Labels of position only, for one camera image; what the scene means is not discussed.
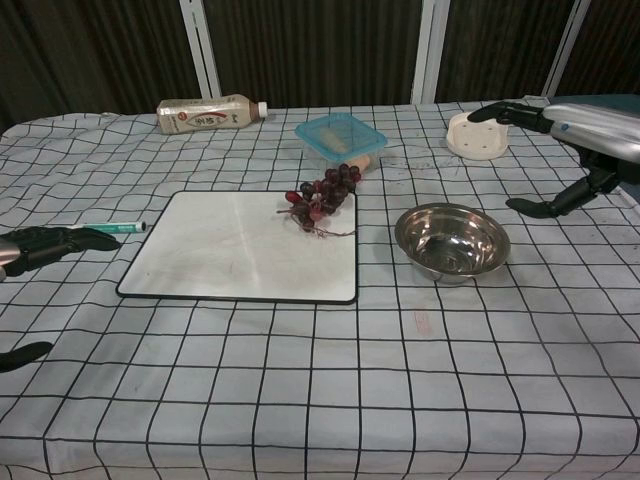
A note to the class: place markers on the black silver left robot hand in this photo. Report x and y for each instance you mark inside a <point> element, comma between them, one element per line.
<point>47,242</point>

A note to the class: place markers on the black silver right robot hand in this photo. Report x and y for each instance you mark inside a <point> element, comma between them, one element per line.
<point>590,132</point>

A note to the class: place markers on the green whiteboard marker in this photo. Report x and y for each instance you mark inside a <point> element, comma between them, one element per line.
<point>117,228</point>

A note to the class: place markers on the black-framed whiteboard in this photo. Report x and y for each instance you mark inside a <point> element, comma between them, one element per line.
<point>235,250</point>

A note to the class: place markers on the white soap dish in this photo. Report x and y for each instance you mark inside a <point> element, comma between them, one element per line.
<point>475,137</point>

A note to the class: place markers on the stainless steel bowl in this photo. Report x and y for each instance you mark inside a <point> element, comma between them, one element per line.
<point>452,242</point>

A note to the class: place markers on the beige drink bottle brown cap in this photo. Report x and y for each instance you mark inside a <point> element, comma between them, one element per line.
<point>205,114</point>

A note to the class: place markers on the small tan wooden piece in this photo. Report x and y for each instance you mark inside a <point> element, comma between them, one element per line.
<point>369,162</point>

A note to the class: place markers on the blue-lidded clear plastic container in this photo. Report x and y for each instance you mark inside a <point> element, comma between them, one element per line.
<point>340,137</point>

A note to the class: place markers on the red grape bunch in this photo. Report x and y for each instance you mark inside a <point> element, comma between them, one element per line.
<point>325,192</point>

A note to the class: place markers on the dark pleated curtain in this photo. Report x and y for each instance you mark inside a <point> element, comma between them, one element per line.
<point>320,50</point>

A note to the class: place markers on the white black checkered tablecloth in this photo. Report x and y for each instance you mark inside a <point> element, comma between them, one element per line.
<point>320,380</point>

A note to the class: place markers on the white metal post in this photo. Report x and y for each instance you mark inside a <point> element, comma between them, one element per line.
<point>565,50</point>
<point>430,50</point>
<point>202,50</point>

